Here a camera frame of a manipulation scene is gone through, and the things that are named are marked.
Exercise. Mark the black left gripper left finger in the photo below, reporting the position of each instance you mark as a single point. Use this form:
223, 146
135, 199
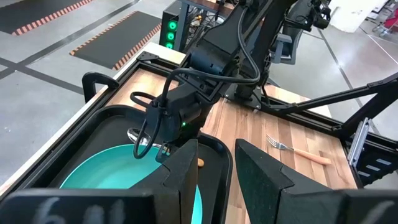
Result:
177, 186

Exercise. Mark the black neighbouring robot arm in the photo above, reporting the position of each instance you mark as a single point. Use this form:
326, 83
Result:
298, 18

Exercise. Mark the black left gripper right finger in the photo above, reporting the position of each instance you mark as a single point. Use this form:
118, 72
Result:
267, 186

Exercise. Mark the black box with green lights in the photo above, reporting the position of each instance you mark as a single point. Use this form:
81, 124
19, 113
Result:
170, 29

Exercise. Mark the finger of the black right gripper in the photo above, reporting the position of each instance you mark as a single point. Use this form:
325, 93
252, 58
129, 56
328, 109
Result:
162, 154

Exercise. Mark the black aluminium table frame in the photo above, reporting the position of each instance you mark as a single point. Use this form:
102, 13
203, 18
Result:
373, 109

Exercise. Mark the teal plastic plate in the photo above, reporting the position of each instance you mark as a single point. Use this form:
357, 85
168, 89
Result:
109, 171

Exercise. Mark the black mat orange striped edge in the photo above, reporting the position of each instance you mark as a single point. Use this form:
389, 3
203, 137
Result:
37, 12
121, 37

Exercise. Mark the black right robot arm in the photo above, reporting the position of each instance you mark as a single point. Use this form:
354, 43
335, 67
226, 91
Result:
217, 46

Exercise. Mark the silver metal bracket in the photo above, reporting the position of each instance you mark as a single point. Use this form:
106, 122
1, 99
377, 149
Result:
359, 140

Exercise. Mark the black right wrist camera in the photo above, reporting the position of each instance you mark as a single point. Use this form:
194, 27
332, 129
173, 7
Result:
154, 121

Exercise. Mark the black plastic tray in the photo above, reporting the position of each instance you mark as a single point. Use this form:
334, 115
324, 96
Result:
102, 130

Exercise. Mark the red wheeled chair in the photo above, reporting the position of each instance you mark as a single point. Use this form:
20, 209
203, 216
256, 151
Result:
392, 23

